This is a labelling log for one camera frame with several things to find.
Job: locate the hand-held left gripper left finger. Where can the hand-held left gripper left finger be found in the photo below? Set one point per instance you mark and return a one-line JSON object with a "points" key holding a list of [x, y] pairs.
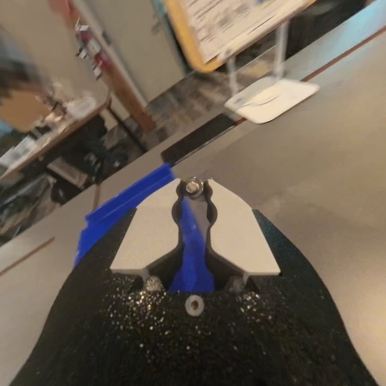
{"points": [[147, 232]]}

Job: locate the printed instruction sheet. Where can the printed instruction sheet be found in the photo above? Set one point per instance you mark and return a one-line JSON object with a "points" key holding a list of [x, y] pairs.
{"points": [[235, 24]]}

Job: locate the white sign stand base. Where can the white sign stand base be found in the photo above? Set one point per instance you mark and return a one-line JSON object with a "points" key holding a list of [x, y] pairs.
{"points": [[271, 102]]}

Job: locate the yellow-framed sign board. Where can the yellow-framed sign board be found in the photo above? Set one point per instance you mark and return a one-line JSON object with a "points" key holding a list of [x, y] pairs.
{"points": [[188, 39]]}

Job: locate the black table pad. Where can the black table pad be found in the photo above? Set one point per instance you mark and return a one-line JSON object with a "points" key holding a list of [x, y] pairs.
{"points": [[196, 141]]}

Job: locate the wooden side table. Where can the wooden side table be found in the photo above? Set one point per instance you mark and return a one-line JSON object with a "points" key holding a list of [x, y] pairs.
{"points": [[60, 129]]}

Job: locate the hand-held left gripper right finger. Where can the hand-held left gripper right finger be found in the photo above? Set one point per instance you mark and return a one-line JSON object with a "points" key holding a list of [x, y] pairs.
{"points": [[241, 238]]}

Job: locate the blue plastic bin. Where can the blue plastic bin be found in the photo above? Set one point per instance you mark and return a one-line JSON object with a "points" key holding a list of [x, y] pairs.
{"points": [[120, 205]]}

